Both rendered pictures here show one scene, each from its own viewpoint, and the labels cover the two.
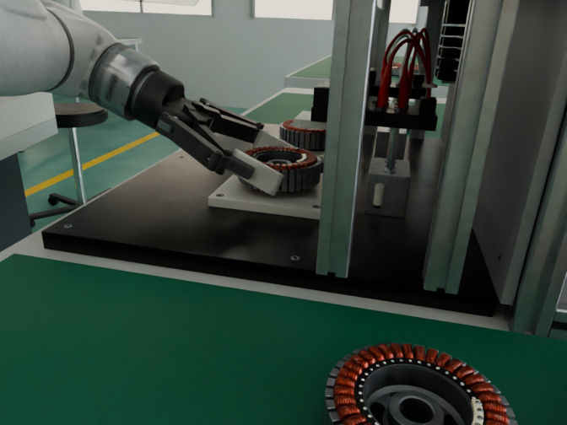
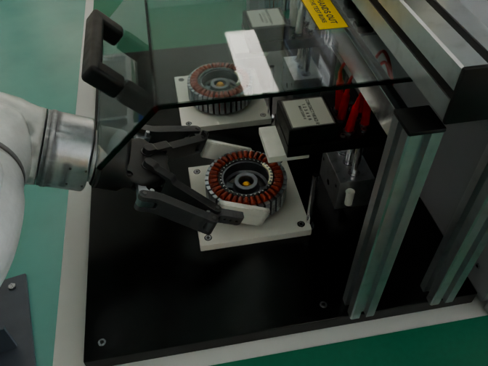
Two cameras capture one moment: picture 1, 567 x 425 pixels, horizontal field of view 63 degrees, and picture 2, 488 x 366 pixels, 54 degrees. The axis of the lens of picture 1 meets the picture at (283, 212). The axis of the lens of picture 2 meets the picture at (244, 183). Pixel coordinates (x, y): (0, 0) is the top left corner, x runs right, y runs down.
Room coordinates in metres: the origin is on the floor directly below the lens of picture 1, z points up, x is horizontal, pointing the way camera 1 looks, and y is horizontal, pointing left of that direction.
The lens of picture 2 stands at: (0.18, 0.19, 1.29)
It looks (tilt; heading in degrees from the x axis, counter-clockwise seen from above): 46 degrees down; 337
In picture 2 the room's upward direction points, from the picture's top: straight up
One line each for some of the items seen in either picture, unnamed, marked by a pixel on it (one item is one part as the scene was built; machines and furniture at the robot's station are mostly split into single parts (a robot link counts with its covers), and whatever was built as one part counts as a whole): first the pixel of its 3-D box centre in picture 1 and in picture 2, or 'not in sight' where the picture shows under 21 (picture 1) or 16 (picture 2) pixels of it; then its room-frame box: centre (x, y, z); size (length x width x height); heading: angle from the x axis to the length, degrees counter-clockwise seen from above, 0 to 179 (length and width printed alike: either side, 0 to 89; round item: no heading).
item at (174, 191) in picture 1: (305, 175); (241, 150); (0.72, -0.03, 0.76); 0.64 x 0.47 x 0.02; 168
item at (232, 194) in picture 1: (278, 189); (246, 199); (0.61, 0.01, 0.78); 0.15 x 0.15 x 0.01; 78
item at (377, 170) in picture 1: (386, 185); (345, 175); (0.58, -0.13, 0.80); 0.08 x 0.05 x 0.06; 168
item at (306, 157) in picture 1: (279, 168); (245, 184); (0.61, 0.01, 0.81); 0.11 x 0.11 x 0.04
